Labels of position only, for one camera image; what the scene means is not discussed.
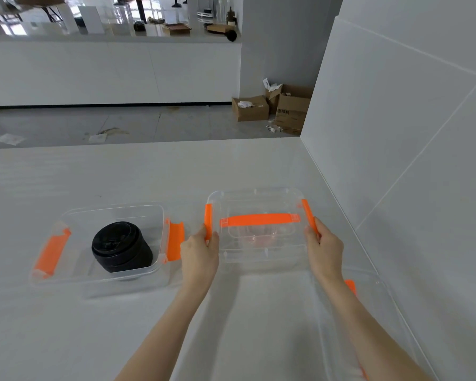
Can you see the person's right hand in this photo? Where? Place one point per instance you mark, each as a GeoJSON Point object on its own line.
{"type": "Point", "coordinates": [326, 255]}

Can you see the person's left forearm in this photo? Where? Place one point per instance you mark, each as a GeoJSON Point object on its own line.
{"type": "Point", "coordinates": [168, 333]}

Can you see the person's left hand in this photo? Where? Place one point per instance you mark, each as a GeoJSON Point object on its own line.
{"type": "Point", "coordinates": [198, 259]}

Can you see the white paper scrap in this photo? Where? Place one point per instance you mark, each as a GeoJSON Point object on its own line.
{"type": "Point", "coordinates": [10, 139]}

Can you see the person's left thumb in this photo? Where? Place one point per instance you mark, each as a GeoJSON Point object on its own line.
{"type": "Point", "coordinates": [214, 242]}

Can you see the small open cardboard box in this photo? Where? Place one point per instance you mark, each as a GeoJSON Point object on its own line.
{"type": "Point", "coordinates": [250, 111]}

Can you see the wooden tray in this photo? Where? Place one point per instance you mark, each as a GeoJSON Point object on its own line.
{"type": "Point", "coordinates": [177, 29]}

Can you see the dark brown bottle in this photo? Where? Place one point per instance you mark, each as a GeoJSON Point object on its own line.
{"type": "Point", "coordinates": [231, 17]}

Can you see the long white counter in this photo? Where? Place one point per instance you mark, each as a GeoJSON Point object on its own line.
{"type": "Point", "coordinates": [111, 71]}

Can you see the black camera lens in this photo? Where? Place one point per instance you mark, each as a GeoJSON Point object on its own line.
{"type": "Point", "coordinates": [121, 247]}

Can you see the person's right thumb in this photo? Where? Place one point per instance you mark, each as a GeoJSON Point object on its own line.
{"type": "Point", "coordinates": [310, 235]}

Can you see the crumpled paper scrap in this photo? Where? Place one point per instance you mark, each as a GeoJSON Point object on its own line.
{"type": "Point", "coordinates": [105, 135]}

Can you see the person's right forearm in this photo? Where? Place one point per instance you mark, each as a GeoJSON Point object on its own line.
{"type": "Point", "coordinates": [365, 333]}

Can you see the large open cardboard box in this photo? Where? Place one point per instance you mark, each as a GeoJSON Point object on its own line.
{"type": "Point", "coordinates": [291, 109]}

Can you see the white paper scraps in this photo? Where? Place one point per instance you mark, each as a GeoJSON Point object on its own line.
{"type": "Point", "coordinates": [275, 128]}

